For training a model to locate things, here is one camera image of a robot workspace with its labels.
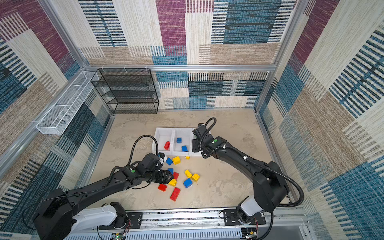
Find yellow lego brick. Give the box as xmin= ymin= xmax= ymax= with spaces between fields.
xmin=185 ymin=170 xmax=193 ymax=179
xmin=168 ymin=179 xmax=177 ymax=187
xmin=191 ymin=174 xmax=200 ymax=183
xmin=173 ymin=156 xmax=181 ymax=165

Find yellow lego brick back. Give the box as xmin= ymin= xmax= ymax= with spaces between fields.
xmin=173 ymin=156 xmax=181 ymax=165

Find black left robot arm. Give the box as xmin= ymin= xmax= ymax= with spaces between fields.
xmin=33 ymin=153 xmax=174 ymax=240

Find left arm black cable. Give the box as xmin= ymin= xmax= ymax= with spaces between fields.
xmin=126 ymin=134 xmax=160 ymax=167

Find white left plastic bin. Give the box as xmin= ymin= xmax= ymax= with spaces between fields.
xmin=154 ymin=128 xmax=175 ymax=156

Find white right plastic bin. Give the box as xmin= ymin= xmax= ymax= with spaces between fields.
xmin=191 ymin=125 xmax=213 ymax=157

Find white plastic bin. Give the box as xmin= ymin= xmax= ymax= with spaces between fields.
xmin=154 ymin=128 xmax=175 ymax=156
xmin=191 ymin=125 xmax=213 ymax=157
xmin=174 ymin=128 xmax=193 ymax=157

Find white middle plastic bin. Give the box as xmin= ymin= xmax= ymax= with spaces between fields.
xmin=174 ymin=128 xmax=193 ymax=157

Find white wire mesh basket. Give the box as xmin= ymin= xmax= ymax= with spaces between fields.
xmin=36 ymin=72 xmax=95 ymax=135

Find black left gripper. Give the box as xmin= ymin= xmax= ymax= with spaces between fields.
xmin=144 ymin=168 xmax=175 ymax=184

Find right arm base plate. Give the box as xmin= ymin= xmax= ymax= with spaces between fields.
xmin=219 ymin=209 xmax=266 ymax=226

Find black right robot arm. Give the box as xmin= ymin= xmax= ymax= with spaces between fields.
xmin=192 ymin=124 xmax=290 ymax=224

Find black wire shelf rack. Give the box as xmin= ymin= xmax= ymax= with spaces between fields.
xmin=91 ymin=68 xmax=159 ymax=114

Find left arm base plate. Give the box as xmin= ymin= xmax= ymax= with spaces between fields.
xmin=98 ymin=212 xmax=143 ymax=230

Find long red lego brick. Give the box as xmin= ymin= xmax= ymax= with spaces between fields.
xmin=170 ymin=188 xmax=181 ymax=202

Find aluminium front rail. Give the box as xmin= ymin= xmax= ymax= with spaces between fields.
xmin=65 ymin=207 xmax=316 ymax=240

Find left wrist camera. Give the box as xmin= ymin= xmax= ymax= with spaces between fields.
xmin=158 ymin=153 xmax=166 ymax=163

